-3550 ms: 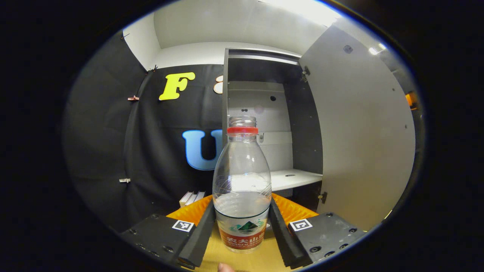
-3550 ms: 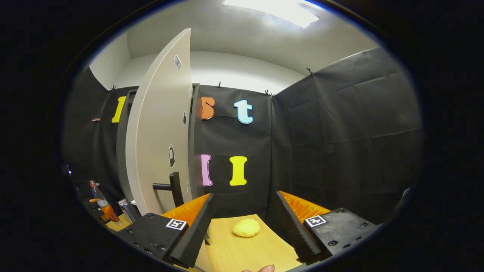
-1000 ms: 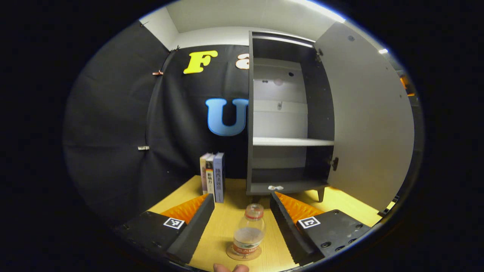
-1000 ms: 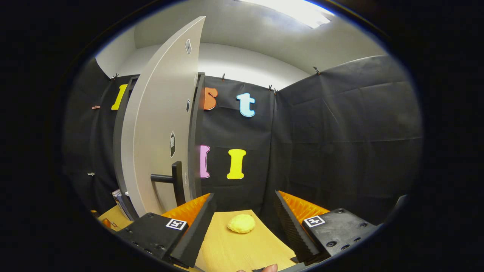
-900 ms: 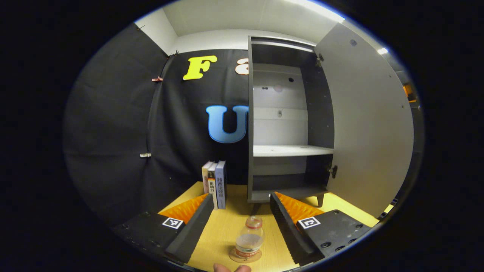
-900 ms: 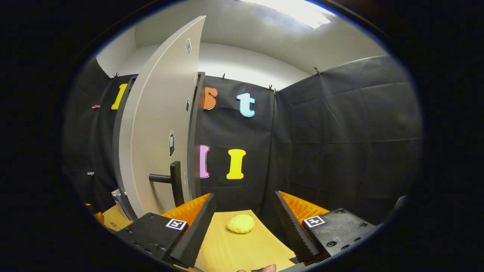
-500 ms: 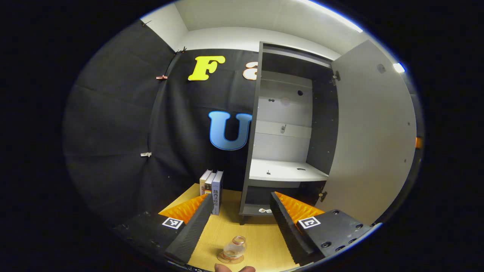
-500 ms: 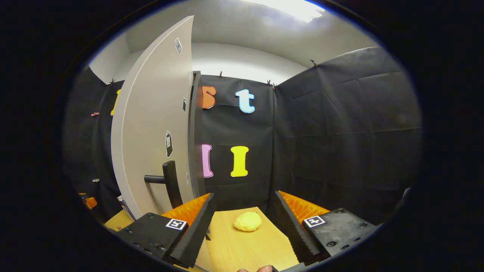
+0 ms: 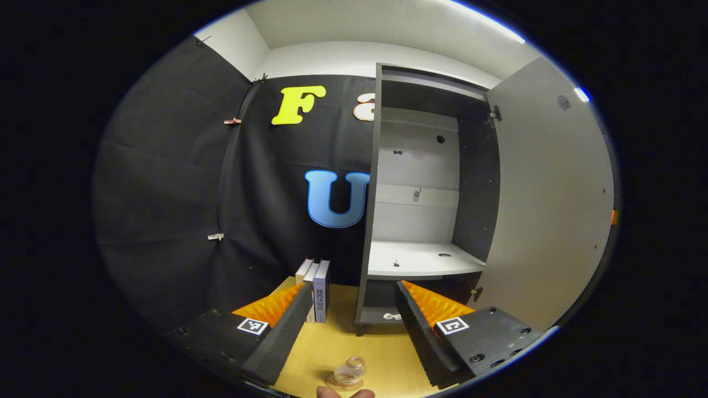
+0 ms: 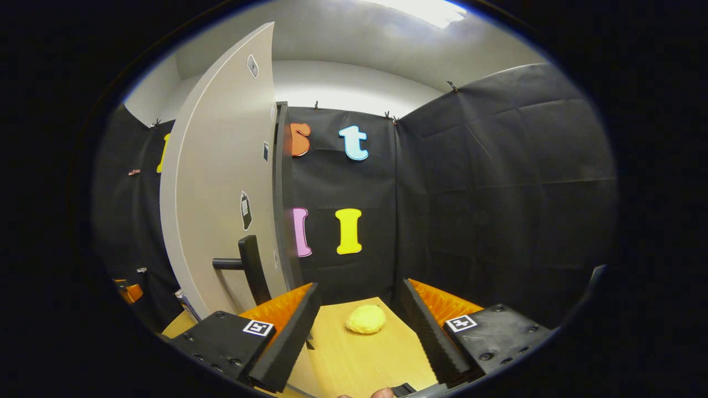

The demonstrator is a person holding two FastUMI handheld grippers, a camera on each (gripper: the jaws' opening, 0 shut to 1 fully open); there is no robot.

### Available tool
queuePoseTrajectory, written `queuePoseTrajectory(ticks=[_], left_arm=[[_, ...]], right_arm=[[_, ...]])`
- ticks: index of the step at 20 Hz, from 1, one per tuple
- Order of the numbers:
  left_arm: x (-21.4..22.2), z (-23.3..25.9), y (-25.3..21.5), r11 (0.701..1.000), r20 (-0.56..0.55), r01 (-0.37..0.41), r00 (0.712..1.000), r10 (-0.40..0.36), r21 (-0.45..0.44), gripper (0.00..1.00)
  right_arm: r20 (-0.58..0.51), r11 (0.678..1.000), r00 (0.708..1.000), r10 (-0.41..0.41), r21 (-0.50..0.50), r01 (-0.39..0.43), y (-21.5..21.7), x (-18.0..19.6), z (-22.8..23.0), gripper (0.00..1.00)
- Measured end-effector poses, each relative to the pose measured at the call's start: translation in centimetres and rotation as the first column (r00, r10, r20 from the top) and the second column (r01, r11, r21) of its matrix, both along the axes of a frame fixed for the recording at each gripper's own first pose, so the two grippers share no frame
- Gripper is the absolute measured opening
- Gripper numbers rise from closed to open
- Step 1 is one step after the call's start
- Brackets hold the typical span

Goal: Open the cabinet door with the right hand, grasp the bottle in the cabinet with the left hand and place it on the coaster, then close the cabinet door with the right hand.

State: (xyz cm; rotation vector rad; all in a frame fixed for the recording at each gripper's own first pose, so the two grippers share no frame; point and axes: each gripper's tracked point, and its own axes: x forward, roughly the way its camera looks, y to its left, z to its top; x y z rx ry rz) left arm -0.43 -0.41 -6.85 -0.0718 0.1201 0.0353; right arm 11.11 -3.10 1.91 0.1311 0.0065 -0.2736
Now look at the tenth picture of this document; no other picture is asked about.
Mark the yellow crumpled ball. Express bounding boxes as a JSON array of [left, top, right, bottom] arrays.
[[346, 304, 388, 335]]

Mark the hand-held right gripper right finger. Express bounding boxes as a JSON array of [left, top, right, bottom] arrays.
[[399, 278, 556, 387]]

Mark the black backdrop cloth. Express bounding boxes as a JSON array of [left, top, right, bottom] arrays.
[[91, 62, 619, 332]]

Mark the black door handle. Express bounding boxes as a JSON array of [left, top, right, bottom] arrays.
[[213, 235, 273, 306]]

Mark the long ceiling light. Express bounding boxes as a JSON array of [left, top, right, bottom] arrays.
[[360, 0, 468, 29]]

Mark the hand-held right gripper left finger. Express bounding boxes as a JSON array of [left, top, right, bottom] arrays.
[[169, 282, 321, 394]]

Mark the blue-grey book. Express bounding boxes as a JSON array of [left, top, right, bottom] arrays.
[[176, 287, 203, 323]]

